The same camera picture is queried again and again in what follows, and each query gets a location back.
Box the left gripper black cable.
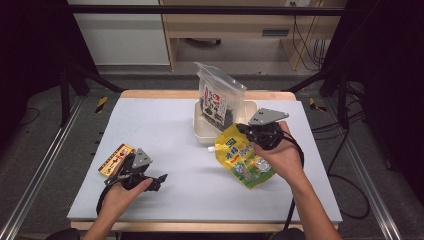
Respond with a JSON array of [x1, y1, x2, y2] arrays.
[[95, 179, 116, 217]]

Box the thin black floor cable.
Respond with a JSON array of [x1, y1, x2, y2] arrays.
[[19, 106, 41, 127]]

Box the black metal stand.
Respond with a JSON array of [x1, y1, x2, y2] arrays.
[[284, 64, 352, 130], [59, 62, 125, 128]]

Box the aluminium floor rail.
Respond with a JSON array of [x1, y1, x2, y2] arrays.
[[0, 95, 85, 240], [324, 97, 403, 240]]

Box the clear bag of dried seaweed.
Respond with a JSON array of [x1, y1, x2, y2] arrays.
[[193, 61, 248, 133]]

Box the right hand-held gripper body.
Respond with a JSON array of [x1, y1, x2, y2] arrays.
[[247, 107, 290, 151]]

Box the hanging desk cables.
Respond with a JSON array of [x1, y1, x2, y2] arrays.
[[291, 14, 327, 72]]

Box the white plastic container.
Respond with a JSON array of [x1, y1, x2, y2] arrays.
[[192, 99, 260, 146]]

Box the yellow spout pouch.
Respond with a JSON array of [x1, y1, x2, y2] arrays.
[[206, 123, 278, 191]]

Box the person's left hand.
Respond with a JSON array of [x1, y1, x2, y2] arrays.
[[99, 178, 154, 222]]

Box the dark curtain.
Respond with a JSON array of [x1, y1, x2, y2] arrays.
[[0, 0, 98, 153], [322, 0, 424, 204]]

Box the wooden desk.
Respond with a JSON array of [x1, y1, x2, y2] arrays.
[[159, 0, 348, 72]]

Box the wooden table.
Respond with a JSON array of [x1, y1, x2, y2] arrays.
[[70, 89, 340, 234]]

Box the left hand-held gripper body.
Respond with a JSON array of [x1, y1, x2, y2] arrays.
[[104, 147, 154, 192]]

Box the pale grey table board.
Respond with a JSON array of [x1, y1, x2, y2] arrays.
[[67, 97, 344, 224]]

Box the person's right hand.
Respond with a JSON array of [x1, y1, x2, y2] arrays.
[[251, 120, 305, 183]]

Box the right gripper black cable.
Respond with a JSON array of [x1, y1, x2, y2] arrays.
[[281, 130, 306, 233]]

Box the white wall socket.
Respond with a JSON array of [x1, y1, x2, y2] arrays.
[[284, 0, 311, 8]]

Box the black floor cables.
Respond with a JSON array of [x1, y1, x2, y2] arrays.
[[310, 81, 372, 221]]

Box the yellow black floor tape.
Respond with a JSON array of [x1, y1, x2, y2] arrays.
[[308, 96, 328, 113], [95, 95, 109, 114]]

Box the small yellow brown box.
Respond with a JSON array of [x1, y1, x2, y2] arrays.
[[97, 143, 136, 179]]

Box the black horizontal frame bar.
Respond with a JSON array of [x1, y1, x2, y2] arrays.
[[65, 4, 346, 16]]

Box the white cabinet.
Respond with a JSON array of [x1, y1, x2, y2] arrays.
[[67, 0, 171, 67]]

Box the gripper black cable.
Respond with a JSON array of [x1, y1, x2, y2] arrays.
[[95, 179, 116, 217], [281, 130, 306, 233]]

